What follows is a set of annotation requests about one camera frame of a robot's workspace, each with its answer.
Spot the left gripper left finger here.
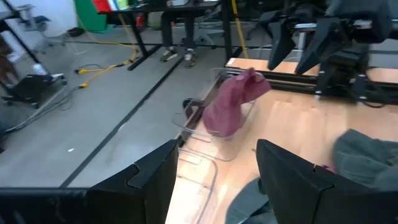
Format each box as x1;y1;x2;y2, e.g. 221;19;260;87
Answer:
86;139;180;224

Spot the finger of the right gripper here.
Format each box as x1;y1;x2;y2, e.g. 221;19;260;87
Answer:
267;17;297;71
294;17;354;75

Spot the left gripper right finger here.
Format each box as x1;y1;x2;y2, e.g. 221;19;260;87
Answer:
256;139;389;224

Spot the dark green baseball cap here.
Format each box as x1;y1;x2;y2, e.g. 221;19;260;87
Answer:
225;129;398;224

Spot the clear plastic bin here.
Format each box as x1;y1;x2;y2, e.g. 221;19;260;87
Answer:
172;67;261;163
175;148;219;224

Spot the person's leg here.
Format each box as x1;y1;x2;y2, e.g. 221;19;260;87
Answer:
183;14;197;51
161;12;175;50

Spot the person's shoe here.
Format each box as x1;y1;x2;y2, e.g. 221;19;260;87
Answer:
159;48;179;63
183;49;197;69

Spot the black rolling chair base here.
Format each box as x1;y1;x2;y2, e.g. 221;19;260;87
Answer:
0;73;68;110

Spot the green panel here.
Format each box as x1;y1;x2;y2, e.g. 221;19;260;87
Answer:
73;0;108;34

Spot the yellow cable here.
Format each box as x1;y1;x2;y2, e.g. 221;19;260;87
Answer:
231;0;249;60

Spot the black aluminium rail frame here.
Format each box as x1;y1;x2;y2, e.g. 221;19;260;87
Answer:
225;67;321;94

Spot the grey floor cable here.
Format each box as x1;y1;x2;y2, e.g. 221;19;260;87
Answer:
4;85;81;134

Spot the black desk frame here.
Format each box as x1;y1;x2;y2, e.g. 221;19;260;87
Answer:
98;0;249;72

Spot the yellow extension cord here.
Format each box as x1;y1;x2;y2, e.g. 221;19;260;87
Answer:
73;14;140;90

